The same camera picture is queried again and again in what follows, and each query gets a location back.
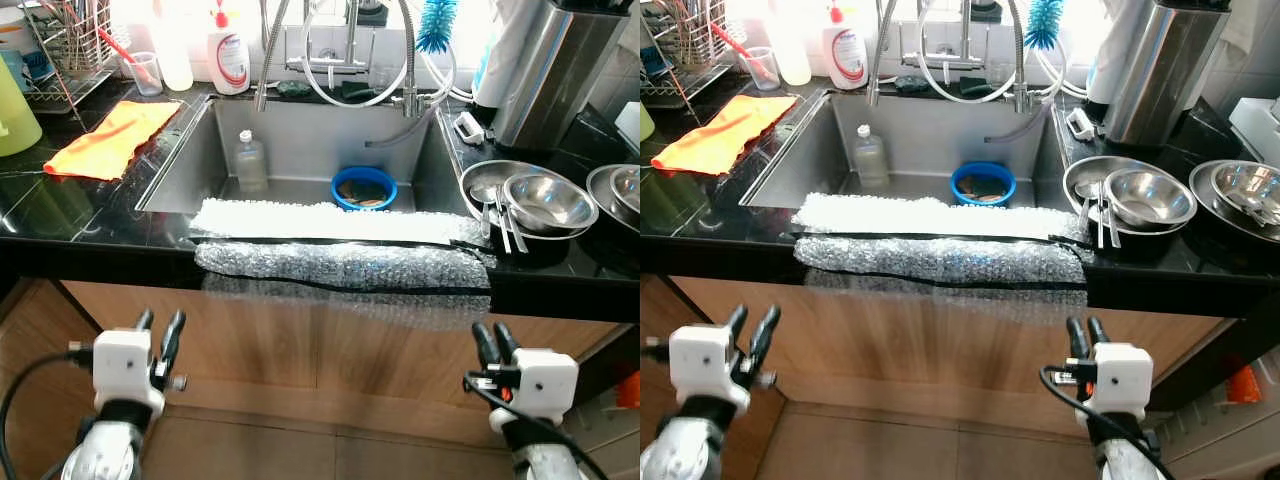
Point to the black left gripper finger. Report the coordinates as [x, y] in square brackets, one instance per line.
[146, 320]
[765, 328]
[737, 318]
[173, 335]

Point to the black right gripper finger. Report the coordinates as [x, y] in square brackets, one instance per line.
[1077, 340]
[1098, 335]
[485, 345]
[507, 342]

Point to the steel fork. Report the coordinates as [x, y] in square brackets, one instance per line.
[1112, 225]
[510, 225]

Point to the large steel plate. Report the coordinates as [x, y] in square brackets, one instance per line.
[1203, 200]
[475, 212]
[597, 195]
[1075, 208]

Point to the steel spoon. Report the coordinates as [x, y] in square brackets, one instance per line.
[483, 192]
[1090, 190]

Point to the steel bowl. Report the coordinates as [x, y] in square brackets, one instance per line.
[550, 200]
[628, 190]
[1240, 180]
[1150, 195]

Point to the orange plastic object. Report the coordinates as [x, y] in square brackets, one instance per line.
[1243, 385]
[628, 390]

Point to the brown wooden sink cabinet front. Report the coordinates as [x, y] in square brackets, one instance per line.
[920, 355]
[300, 360]

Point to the bubble wrap sheet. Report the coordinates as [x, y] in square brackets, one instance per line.
[940, 260]
[340, 265]

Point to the blue plastic bowl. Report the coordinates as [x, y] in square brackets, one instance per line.
[363, 206]
[983, 201]

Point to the orange cloth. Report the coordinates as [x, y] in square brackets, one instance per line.
[110, 140]
[725, 135]

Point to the clear plastic bottle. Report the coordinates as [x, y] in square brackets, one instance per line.
[250, 165]
[871, 160]

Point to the steel cutlery piece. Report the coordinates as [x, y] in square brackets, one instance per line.
[1262, 210]

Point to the small white tray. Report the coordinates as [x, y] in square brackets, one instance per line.
[1080, 123]
[470, 127]

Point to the yellow-green plastic jug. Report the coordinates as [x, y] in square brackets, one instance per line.
[646, 122]
[15, 115]

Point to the stainless steel sink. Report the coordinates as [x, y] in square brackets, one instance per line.
[930, 135]
[300, 140]

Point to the clear plastic cup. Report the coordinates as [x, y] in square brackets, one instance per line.
[765, 72]
[147, 78]

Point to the steel knife block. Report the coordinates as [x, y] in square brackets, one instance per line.
[555, 80]
[1165, 75]

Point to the translucent white bottle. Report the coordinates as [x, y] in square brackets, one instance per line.
[793, 50]
[175, 55]

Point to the white dish soap pump bottle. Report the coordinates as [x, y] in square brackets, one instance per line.
[845, 55]
[228, 60]

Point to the dark green scouring pad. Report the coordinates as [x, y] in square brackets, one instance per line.
[975, 87]
[293, 90]
[910, 85]
[358, 90]

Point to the red plastic utensil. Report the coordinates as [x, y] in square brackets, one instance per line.
[735, 42]
[120, 47]

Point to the flexible steel faucet spout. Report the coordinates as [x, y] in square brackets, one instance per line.
[878, 65]
[268, 70]

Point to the blue bottle brush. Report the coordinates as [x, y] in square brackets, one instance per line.
[1045, 25]
[437, 28]

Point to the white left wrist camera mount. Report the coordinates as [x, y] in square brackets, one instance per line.
[700, 360]
[125, 365]

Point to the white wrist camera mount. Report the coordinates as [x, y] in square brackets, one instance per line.
[700, 360]
[1125, 380]
[548, 382]
[125, 365]

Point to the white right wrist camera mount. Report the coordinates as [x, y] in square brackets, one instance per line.
[1125, 380]
[548, 382]

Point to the steel wall tap fixture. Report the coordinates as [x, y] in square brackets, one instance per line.
[935, 60]
[320, 65]

